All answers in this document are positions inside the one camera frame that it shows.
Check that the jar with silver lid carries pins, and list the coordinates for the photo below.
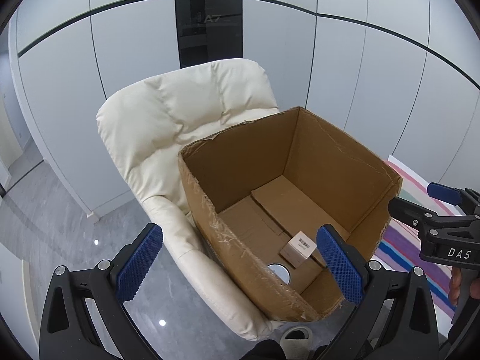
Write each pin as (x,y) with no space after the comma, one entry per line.
(279,273)

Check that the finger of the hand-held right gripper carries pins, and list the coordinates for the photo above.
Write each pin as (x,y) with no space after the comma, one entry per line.
(410,210)
(444,194)

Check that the black glass wall panel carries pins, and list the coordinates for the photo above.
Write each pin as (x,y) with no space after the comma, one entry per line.
(208,7)

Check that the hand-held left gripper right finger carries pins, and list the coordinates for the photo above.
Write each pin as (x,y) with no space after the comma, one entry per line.
(339,266)

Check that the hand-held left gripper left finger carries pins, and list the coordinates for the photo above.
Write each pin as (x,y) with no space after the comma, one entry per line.
(138,266)

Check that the cream padded armchair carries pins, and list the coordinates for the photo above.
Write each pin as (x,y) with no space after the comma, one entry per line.
(168,108)

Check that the person's dark trouser leg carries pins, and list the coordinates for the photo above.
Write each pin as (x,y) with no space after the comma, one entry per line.
(262,350)

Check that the striped blanket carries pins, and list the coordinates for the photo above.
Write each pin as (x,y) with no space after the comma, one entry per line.
(401,243)

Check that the beige slipper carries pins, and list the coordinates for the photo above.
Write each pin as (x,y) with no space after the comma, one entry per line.
(296,339)

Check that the brown cardboard box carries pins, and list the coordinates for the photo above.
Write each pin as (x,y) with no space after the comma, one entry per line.
(322,150)

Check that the person's right hand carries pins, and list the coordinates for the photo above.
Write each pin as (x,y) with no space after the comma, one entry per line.
(455,287)

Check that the small white carton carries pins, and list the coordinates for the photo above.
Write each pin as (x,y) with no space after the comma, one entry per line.
(298,249)

